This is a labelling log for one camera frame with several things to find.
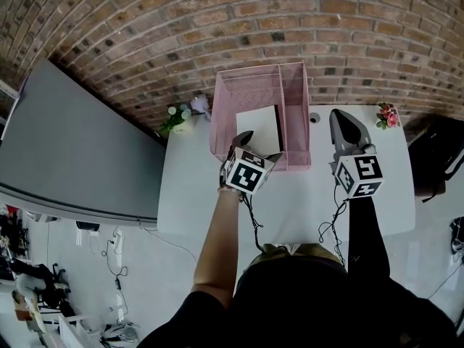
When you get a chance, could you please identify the hand-held gripper cable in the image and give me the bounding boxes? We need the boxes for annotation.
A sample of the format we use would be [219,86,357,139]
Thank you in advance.
[239,192,271,255]
[318,194,347,268]

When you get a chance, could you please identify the thin white book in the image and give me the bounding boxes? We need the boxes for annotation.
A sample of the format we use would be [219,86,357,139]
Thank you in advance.
[236,104,284,154]

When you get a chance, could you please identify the small white table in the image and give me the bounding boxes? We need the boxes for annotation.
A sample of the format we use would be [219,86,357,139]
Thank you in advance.
[57,313,95,348]

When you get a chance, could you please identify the black backpack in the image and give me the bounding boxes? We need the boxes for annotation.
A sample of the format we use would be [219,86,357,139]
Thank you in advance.
[407,116,464,202]

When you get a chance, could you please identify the white desk with drawers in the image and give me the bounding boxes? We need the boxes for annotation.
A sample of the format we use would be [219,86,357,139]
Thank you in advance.
[156,103,417,246]

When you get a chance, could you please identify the white flower green plant pot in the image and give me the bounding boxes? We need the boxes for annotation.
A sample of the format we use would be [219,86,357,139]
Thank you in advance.
[159,105,192,136]

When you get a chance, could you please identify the black power adapter with cable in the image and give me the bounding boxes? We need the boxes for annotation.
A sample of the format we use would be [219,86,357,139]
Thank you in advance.
[101,239,130,326]

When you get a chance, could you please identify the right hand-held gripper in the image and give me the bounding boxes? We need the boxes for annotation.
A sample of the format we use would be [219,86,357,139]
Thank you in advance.
[328,108,384,198]

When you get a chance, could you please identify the chair with dark red seat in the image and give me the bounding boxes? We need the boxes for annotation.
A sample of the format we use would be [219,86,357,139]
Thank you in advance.
[413,179,447,199]

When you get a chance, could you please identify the white power strip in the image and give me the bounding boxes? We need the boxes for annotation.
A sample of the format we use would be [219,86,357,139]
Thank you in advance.
[111,226,125,255]

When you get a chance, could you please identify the person's black shirt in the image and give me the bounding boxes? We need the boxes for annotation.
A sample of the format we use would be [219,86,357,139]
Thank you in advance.
[136,255,460,348]

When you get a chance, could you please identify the white floor cable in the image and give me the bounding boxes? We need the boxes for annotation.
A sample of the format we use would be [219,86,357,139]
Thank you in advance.
[141,226,199,264]

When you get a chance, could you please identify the person's right forearm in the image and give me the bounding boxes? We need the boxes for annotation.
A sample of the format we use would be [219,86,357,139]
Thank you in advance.
[347,196,392,278]

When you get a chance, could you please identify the left hand-held gripper cable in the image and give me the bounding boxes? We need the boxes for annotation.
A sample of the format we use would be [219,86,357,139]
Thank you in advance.
[239,192,271,255]

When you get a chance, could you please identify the grey backpack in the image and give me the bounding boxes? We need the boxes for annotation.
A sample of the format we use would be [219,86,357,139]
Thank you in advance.
[99,323,141,348]

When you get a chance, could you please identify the purple flower ornament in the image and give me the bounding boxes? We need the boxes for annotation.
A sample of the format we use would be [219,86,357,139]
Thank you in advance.
[190,92,213,121]

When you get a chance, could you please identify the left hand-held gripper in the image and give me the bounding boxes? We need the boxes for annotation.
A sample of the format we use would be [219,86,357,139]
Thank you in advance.
[219,130,285,196]

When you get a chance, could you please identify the pink mesh desk organizer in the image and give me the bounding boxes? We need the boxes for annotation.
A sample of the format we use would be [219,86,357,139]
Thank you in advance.
[209,61,312,173]

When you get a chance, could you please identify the black office chair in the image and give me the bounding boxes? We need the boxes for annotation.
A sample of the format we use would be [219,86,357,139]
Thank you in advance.
[21,262,70,307]

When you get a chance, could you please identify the pink flower pot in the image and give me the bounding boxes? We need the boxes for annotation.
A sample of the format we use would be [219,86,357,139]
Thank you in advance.
[376,102,402,131]

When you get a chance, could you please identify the person's left forearm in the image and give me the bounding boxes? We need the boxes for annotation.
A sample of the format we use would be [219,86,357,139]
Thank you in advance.
[191,188,242,310]

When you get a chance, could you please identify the black bag with cables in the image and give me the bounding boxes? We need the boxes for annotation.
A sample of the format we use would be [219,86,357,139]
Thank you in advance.
[449,215,464,255]

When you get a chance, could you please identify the person's khaki shorts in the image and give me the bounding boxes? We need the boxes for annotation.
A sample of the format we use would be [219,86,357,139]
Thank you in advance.
[249,244,345,268]

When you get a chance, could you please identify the right hand-held gripper cable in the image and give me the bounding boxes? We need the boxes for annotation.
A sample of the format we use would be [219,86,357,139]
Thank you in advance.
[318,194,347,268]

